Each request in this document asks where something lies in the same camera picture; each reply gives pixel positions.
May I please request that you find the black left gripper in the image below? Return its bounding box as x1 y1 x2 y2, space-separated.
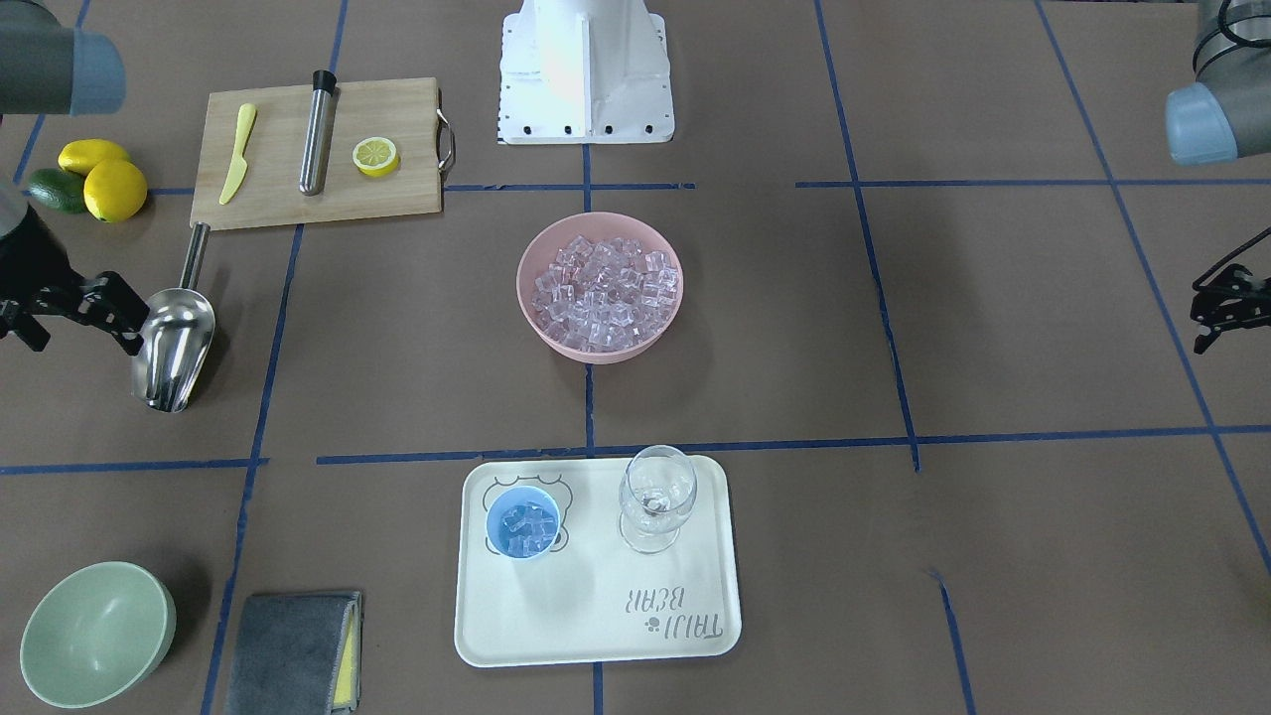
1190 263 1270 356

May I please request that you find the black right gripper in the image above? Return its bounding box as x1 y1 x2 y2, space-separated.
1 210 150 357

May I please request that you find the metal ice scoop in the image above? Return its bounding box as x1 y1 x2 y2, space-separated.
130 222 216 413

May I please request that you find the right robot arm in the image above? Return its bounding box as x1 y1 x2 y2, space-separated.
1 1 126 352

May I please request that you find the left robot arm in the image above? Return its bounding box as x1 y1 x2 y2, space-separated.
191 1 1268 230

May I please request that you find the small blue cup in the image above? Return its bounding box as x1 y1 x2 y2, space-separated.
486 486 564 561

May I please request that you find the pink bowl of ice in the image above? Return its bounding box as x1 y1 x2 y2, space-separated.
516 212 686 363

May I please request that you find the green avocado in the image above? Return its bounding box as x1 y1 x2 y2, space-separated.
27 168 89 215

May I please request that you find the yellow lemon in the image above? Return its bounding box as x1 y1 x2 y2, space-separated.
83 159 149 224
58 137 131 177

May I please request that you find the yellow plastic knife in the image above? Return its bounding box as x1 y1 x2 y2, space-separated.
219 103 258 207

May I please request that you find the green ceramic bowl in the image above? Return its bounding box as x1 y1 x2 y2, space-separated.
19 561 177 709

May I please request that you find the lemon half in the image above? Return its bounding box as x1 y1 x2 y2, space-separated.
353 136 400 178

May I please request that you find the wooden cutting board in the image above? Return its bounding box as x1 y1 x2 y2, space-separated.
189 76 458 231

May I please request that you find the cream serving tray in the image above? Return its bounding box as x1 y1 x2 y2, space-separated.
454 453 744 668

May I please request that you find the clear wine glass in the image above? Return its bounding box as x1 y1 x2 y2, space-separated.
619 444 699 555

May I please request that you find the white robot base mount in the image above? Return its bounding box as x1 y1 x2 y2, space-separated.
496 1 676 146

